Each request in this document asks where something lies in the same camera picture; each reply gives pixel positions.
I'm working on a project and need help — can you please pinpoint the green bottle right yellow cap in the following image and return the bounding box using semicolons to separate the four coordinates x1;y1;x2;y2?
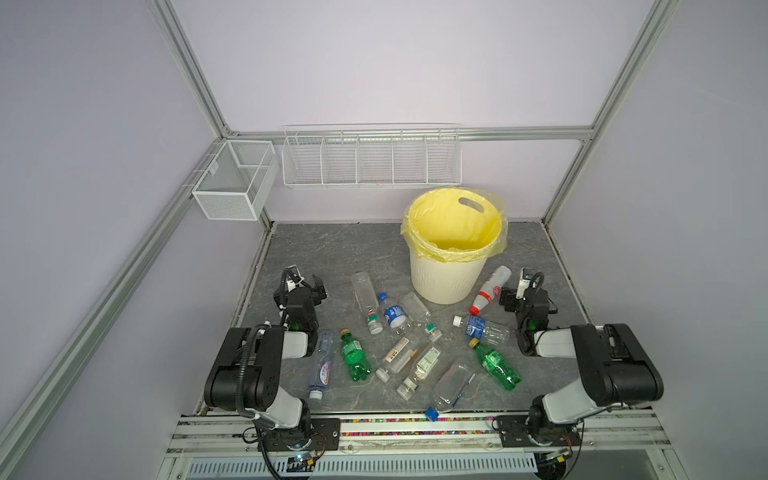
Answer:
469;338;522;391

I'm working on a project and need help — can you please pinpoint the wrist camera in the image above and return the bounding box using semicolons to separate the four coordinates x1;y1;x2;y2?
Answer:
515;268;536;300
281;265;305;292

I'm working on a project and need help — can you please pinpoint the white bottle red cap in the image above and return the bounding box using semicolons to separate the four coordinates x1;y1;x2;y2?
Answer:
469;265;511;316

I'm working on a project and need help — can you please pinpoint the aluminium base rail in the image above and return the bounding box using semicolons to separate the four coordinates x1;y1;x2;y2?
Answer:
157;409;687;479

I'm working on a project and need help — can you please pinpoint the clear bottle green neck label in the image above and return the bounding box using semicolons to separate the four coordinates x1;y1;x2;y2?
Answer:
401;292;442;342

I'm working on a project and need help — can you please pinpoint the yellow plastic bin liner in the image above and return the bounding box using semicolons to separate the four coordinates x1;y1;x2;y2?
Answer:
401;187;508;263

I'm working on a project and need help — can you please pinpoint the clear bottle blue label cap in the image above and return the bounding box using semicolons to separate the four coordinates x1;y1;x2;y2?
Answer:
378;292;407;330

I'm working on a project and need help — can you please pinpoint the clear bottle yellow white label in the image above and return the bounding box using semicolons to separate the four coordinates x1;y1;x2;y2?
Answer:
375;334;422;383

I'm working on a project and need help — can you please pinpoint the long white wire basket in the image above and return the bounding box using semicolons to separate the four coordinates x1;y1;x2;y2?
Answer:
282;123;463;189

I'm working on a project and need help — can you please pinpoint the clear bottle red green label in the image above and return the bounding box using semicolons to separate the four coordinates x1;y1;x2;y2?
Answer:
351;272;383;335

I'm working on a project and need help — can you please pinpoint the white plastic waste bin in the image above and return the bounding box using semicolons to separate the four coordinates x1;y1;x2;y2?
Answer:
408;247;489;305

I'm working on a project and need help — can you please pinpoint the blue label bottle white cap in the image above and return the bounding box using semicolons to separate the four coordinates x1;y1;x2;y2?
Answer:
452;315;510;345

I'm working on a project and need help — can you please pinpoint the green bottle yellow cap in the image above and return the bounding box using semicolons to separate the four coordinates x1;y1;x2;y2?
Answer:
340;329;371;381
469;338;522;391

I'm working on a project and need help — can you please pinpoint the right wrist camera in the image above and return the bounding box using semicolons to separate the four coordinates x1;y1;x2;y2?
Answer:
515;268;536;300

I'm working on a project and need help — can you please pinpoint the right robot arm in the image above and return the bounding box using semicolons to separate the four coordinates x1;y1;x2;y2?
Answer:
499;286;664;446

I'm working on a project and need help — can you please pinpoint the small blue cube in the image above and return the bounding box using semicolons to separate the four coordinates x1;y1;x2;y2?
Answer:
425;408;439;422

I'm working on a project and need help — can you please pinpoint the crushed clear plastic bottle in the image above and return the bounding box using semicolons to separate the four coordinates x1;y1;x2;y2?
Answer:
432;360;475;413

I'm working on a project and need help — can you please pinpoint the small white mesh basket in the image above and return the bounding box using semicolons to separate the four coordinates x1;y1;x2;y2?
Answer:
192;140;279;221

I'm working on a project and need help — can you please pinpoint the clear bottle green white label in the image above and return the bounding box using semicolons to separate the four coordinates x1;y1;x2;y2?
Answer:
396;346;442;401

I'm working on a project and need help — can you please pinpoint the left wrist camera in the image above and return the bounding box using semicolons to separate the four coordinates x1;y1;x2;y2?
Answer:
281;265;305;292

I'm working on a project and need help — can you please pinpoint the clear bottle purple label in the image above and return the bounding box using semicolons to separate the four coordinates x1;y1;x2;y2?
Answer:
308;329;334;402

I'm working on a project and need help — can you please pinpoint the green bottle left yellow cap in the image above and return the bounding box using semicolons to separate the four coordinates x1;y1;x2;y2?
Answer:
340;329;371;381

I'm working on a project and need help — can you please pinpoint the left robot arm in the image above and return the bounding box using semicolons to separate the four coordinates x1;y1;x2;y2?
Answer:
203;266;327;451

